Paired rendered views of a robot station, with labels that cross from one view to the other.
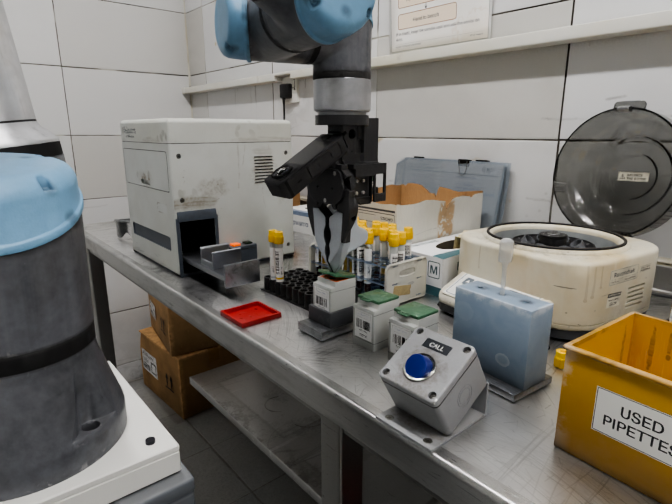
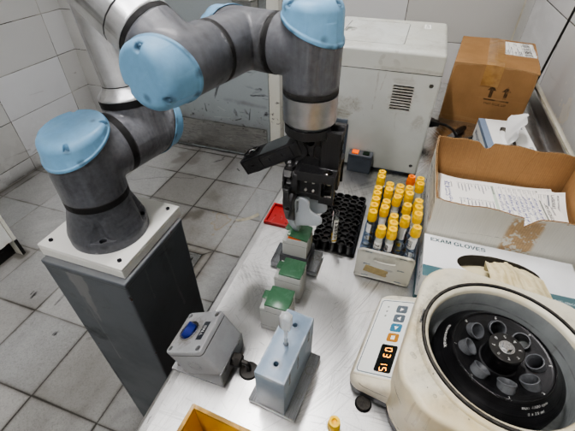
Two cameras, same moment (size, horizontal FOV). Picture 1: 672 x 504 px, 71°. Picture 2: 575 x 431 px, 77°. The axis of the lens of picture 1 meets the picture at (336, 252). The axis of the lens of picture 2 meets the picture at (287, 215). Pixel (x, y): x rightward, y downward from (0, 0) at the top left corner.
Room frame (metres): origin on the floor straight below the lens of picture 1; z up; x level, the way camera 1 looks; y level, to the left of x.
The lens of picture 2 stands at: (0.38, -0.40, 1.40)
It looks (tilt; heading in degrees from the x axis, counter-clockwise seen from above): 41 degrees down; 59
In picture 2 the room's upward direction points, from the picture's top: straight up
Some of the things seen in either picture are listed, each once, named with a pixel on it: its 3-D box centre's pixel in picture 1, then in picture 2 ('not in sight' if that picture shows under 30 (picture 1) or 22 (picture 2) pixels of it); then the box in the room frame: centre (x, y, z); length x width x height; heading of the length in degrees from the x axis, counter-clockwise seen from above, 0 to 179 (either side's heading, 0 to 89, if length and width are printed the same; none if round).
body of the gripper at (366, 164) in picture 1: (345, 161); (312, 159); (0.65, -0.01, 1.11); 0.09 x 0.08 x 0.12; 130
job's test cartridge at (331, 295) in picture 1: (334, 298); (297, 245); (0.64, 0.00, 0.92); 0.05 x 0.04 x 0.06; 130
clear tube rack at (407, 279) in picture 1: (364, 268); (389, 231); (0.83, -0.05, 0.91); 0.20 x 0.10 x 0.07; 40
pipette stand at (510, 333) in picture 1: (498, 335); (286, 363); (0.50, -0.19, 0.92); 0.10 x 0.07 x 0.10; 35
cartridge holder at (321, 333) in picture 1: (334, 316); (297, 255); (0.64, 0.00, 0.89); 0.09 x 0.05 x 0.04; 130
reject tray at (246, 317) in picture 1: (250, 313); (283, 215); (0.69, 0.13, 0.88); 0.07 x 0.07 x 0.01; 40
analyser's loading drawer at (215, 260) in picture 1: (215, 258); not in sight; (0.86, 0.23, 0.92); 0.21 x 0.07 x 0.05; 40
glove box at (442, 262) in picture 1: (463, 254); (493, 281); (0.88, -0.24, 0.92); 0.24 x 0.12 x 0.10; 130
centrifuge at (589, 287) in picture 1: (542, 272); (475, 365); (0.72, -0.33, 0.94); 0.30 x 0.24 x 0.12; 121
